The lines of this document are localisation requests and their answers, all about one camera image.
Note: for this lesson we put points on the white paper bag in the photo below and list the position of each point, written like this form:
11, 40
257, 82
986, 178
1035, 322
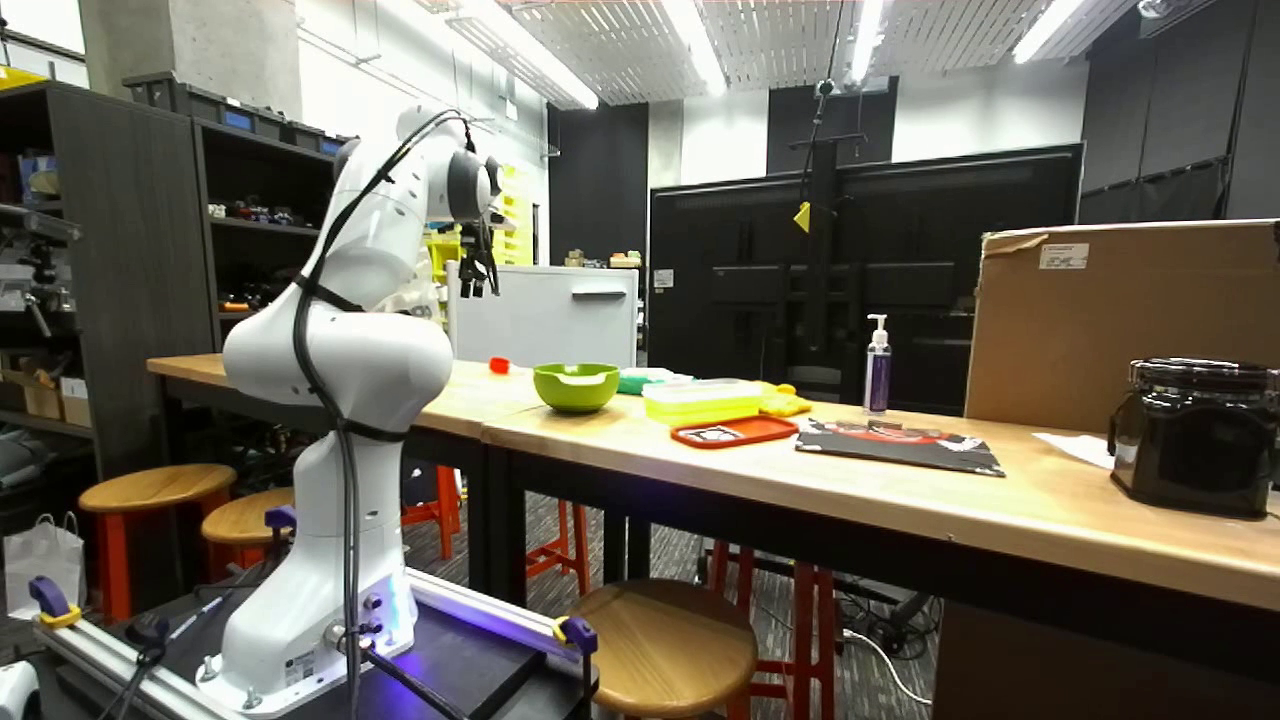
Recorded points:
41, 565

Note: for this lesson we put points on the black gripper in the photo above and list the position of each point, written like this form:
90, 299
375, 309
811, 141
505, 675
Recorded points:
476, 251

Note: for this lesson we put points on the white paper sheet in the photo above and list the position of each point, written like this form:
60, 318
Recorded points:
1076, 444

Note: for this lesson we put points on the large black monitor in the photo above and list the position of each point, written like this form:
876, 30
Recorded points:
932, 265

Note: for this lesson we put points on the red lid with marker tag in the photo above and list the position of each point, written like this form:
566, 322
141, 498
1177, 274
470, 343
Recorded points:
740, 429

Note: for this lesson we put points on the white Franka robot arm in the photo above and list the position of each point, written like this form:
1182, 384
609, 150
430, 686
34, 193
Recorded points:
346, 363

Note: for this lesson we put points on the large cardboard box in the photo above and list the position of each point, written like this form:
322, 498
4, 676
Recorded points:
1120, 322

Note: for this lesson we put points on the dark grey shelving unit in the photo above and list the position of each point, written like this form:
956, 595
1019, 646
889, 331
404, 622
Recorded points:
126, 265

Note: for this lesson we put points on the purple pump sanitizer bottle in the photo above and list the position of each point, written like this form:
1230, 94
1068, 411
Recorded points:
876, 373

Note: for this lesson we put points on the black shelving unit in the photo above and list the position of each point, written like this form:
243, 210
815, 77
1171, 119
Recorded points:
266, 175

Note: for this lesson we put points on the ceiling light strip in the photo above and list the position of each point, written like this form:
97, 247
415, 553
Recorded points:
694, 45
533, 63
1045, 24
864, 32

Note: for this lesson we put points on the round wooden stool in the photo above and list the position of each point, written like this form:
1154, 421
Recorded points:
243, 519
153, 487
660, 646

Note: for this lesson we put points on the purple yellow clamp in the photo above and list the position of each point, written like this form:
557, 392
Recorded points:
51, 602
576, 632
280, 522

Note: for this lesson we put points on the black monitor stand pole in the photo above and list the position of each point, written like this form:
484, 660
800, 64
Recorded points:
824, 265

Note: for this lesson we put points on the black glossy jar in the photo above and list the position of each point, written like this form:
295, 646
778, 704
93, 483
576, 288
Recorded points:
1193, 442

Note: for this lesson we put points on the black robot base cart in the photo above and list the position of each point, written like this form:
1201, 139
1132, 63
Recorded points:
455, 665

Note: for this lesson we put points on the yellow triangular tag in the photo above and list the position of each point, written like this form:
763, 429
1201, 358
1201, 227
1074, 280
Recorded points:
800, 217

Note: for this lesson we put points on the orange measuring cup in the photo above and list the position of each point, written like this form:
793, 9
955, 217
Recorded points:
497, 367

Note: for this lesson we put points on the orange legged stool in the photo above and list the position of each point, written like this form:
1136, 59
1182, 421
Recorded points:
447, 487
576, 534
817, 624

